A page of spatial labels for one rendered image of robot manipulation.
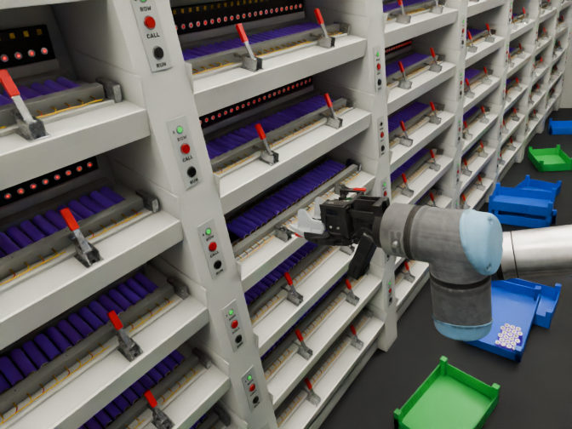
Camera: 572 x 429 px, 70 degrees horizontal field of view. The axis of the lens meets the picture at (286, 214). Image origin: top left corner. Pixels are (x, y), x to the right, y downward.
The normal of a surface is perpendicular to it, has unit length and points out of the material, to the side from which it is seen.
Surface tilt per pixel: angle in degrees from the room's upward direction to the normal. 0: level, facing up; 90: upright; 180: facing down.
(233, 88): 105
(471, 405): 0
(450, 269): 89
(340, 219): 90
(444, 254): 88
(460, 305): 88
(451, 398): 0
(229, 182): 15
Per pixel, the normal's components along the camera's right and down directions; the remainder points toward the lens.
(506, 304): -0.33, -0.72
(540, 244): -0.51, -0.38
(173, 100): 0.77, 0.18
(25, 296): 0.05, -0.80
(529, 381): -0.15, -0.88
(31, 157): 0.78, 0.40
